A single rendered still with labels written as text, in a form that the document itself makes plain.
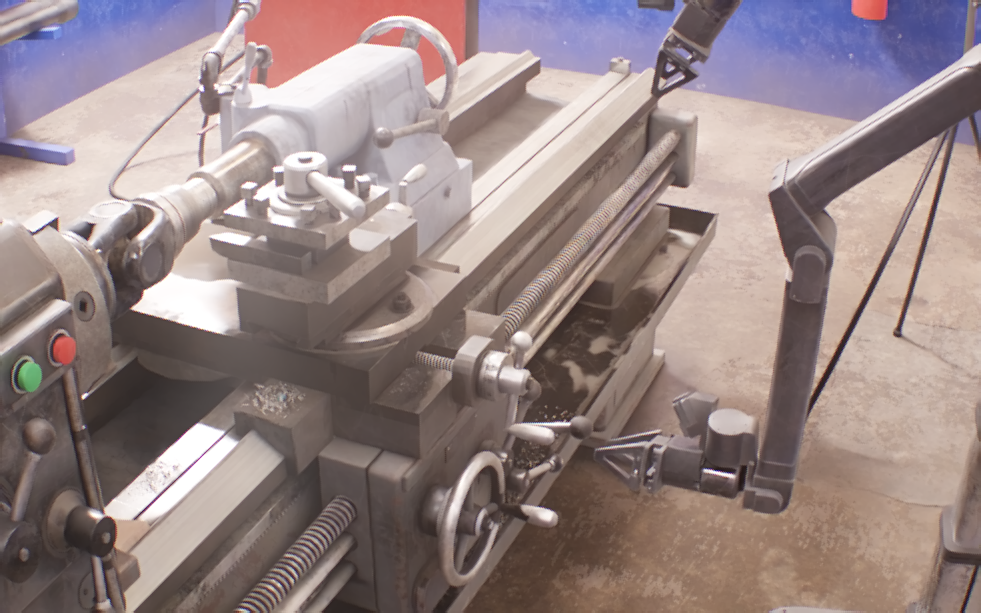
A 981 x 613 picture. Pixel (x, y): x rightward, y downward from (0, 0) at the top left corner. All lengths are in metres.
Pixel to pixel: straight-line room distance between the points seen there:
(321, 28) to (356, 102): 2.71
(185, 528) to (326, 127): 0.73
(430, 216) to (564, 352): 0.68
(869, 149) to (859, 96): 4.38
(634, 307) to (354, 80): 1.15
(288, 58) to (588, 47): 1.78
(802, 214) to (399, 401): 0.62
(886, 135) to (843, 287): 2.76
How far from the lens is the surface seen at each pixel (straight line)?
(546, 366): 2.76
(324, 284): 1.64
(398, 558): 1.82
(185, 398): 2.08
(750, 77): 5.90
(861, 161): 1.45
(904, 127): 1.43
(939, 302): 4.20
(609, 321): 2.96
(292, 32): 4.81
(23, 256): 1.21
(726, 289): 4.06
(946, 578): 1.97
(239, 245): 1.70
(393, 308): 1.82
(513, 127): 3.19
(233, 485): 1.66
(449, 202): 2.31
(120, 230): 1.65
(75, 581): 1.35
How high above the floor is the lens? 1.80
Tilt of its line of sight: 27 degrees down
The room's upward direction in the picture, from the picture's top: 1 degrees clockwise
